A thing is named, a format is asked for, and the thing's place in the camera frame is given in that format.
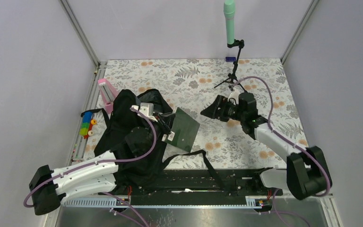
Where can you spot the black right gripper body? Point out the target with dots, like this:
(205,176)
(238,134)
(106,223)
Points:
(235,114)

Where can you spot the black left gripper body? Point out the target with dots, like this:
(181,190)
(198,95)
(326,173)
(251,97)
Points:
(160,126)

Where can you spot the dark green hardcover book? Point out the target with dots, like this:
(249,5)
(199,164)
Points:
(183,131)

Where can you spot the black student backpack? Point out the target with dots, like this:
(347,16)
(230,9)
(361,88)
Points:
(138,149)

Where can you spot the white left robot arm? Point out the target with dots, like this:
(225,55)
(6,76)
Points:
(51,188)

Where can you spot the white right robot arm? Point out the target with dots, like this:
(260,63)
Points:
(306,173)

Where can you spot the floral tablecloth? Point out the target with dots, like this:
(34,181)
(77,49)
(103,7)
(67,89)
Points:
(193,84)

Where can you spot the colourful toy blocks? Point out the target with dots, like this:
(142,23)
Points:
(88,121)

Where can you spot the green microphone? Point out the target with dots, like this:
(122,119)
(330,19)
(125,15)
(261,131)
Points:
(229,13)

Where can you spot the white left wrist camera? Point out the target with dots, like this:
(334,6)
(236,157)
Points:
(145,110)

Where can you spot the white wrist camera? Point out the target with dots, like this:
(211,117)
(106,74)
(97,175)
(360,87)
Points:
(145,110)
(234,97)

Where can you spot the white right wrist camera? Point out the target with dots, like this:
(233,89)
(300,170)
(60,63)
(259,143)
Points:
(234,97)

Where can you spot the blue block at wall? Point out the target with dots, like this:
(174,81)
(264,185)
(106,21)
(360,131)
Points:
(230,59)

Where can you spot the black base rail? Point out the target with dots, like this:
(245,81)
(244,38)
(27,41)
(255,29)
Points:
(196,187)

